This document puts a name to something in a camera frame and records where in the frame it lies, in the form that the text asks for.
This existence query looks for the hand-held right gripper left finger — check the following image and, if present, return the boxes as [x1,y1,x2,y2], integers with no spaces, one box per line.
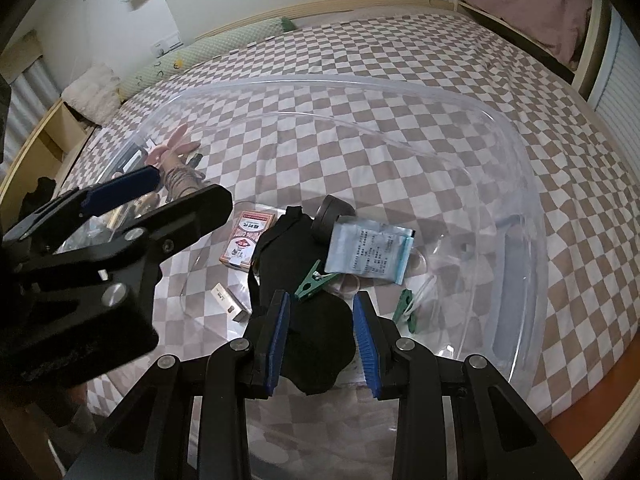
[65,290,292,480]

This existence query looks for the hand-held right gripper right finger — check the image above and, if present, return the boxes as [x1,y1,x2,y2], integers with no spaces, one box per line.
[352,291,573,480]

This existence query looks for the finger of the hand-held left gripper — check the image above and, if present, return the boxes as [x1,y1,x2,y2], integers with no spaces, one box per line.
[0,167,161,257]
[20,184,234,322]

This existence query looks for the black eye mask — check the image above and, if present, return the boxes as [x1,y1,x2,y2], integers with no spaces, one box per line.
[247,206,357,396]

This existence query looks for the green clothes peg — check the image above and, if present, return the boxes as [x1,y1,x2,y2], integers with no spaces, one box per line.
[292,259,337,303]
[392,289,418,333]

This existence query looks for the playing card box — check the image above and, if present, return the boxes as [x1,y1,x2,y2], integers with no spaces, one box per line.
[218,210,277,271]

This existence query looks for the small white box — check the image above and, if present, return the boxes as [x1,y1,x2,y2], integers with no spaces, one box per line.
[212,282,253,323]

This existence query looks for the clear plastic ring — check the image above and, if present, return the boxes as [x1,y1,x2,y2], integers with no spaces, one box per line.
[332,272,363,301]

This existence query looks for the blue and white sachet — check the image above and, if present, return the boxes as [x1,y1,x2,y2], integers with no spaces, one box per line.
[324,215,417,286]

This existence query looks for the black round roll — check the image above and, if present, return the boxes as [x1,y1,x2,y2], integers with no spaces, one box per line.
[311,195,357,248]

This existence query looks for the clear plastic container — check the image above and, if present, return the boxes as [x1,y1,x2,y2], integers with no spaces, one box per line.
[55,79,551,480]

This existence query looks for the cardboard spool of brown twine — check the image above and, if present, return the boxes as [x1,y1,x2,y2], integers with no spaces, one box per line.
[162,157,206,201]

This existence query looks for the black cloth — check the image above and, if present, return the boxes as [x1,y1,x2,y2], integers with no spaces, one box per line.
[21,176,56,211]

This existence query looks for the wooden shelf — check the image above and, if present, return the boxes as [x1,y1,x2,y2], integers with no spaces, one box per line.
[0,100,93,196]

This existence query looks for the white fluffy pillow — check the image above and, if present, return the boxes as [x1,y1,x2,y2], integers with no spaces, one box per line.
[61,62,121,123]

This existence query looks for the grey striped curtain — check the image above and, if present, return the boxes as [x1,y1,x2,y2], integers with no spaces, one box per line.
[0,57,63,161]

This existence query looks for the long green pillow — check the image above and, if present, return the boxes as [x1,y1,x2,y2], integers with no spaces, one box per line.
[119,16,297,98]

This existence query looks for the cardboard box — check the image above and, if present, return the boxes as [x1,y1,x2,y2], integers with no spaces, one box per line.
[0,30,46,83]

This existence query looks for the checkered bed sheet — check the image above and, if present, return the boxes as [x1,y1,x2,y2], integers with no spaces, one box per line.
[55,12,636,426]

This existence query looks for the white ribbed cabinet door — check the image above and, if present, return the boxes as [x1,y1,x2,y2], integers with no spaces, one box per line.
[587,10,640,131]

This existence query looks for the pink blanket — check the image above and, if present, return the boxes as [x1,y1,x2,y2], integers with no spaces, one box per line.
[457,0,593,68]

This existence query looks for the wooden post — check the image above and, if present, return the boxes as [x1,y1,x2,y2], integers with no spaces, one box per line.
[572,0,608,103]

